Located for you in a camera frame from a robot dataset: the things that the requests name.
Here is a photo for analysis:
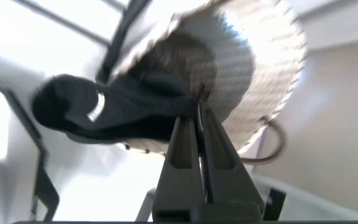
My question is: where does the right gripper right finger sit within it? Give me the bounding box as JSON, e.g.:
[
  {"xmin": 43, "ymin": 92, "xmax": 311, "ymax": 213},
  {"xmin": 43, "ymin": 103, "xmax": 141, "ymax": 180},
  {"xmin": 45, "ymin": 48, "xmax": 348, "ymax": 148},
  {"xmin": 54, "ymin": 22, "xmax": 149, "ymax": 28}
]
[{"xmin": 197, "ymin": 100, "xmax": 265, "ymax": 222}]

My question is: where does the white laundry basket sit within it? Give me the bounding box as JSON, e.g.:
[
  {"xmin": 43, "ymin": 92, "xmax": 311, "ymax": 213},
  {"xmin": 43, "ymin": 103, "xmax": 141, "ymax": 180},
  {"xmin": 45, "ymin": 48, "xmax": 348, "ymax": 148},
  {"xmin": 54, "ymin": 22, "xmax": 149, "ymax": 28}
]
[{"xmin": 110, "ymin": 0, "xmax": 308, "ymax": 166}]

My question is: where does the black clothes rack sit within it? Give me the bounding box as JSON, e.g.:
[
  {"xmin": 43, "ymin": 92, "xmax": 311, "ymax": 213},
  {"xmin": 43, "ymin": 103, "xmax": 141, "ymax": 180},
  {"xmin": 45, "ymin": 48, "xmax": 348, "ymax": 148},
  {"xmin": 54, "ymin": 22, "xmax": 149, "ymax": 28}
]
[{"xmin": 14, "ymin": 0, "xmax": 152, "ymax": 85}]

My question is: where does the black garment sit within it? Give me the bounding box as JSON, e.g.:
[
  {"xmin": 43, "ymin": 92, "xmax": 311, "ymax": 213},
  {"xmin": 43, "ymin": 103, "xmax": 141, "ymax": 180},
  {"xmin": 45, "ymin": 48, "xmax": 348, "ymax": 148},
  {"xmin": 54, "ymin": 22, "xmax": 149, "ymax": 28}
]
[{"xmin": 31, "ymin": 70, "xmax": 200, "ymax": 146}]

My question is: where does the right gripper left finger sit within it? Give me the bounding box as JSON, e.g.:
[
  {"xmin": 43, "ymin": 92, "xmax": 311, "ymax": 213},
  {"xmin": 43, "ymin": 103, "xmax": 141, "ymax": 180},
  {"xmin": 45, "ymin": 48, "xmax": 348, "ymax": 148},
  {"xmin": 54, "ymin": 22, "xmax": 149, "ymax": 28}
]
[{"xmin": 152, "ymin": 116, "xmax": 206, "ymax": 222}]

